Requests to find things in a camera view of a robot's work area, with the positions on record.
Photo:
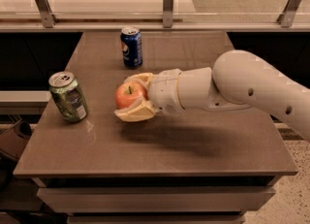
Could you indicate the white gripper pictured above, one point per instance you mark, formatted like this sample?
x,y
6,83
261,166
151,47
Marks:
x,y
164,91

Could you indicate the red apple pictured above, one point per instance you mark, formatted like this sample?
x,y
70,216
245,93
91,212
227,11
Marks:
x,y
127,93

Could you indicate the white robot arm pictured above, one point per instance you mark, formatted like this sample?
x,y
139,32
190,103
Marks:
x,y
238,80

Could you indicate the blue Pepsi can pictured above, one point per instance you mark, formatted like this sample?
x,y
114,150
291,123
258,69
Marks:
x,y
131,47

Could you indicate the green soda can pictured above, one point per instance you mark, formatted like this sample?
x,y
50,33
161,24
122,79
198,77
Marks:
x,y
67,96

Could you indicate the grey cabinet drawer front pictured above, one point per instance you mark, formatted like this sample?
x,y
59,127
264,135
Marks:
x,y
156,199

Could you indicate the middle metal railing bracket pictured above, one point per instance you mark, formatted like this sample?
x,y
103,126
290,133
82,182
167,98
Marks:
x,y
167,13

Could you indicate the metal railing bracket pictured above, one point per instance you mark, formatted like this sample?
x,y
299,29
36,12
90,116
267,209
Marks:
x,y
47,17
287,17
167,13

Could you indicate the left metal railing bracket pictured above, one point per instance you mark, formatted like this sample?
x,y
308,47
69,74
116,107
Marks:
x,y
47,17

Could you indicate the right metal railing bracket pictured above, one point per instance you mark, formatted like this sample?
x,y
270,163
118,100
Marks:
x,y
287,17

